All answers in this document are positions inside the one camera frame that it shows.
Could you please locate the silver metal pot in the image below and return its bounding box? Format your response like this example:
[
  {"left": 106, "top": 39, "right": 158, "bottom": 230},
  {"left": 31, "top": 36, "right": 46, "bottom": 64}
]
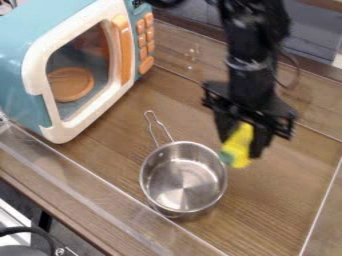
[{"left": 138, "top": 110, "right": 228, "bottom": 219}]

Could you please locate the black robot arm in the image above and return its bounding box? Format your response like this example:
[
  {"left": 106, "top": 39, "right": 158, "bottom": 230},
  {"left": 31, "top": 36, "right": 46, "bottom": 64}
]
[{"left": 201, "top": 0, "right": 297, "bottom": 165}]

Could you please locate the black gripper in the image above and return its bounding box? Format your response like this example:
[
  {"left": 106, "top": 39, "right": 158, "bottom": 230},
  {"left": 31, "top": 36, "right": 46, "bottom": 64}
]
[{"left": 200, "top": 62, "right": 297, "bottom": 159}]

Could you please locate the blue toy microwave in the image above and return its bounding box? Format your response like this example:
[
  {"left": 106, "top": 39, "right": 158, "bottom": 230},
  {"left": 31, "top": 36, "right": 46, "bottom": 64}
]
[{"left": 0, "top": 0, "right": 154, "bottom": 144}]

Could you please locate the clear acrylic barrier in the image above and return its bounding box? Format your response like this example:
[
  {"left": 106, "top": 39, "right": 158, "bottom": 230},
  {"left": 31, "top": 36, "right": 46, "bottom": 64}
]
[{"left": 0, "top": 113, "right": 228, "bottom": 256}]

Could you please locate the black cable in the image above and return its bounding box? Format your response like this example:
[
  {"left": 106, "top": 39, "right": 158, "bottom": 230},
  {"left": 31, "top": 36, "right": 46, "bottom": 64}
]
[{"left": 0, "top": 226, "right": 57, "bottom": 256}]

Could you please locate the yellow toy banana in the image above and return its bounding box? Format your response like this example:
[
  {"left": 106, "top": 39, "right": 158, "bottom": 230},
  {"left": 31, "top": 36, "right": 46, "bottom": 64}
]
[{"left": 219, "top": 123, "right": 253, "bottom": 168}]

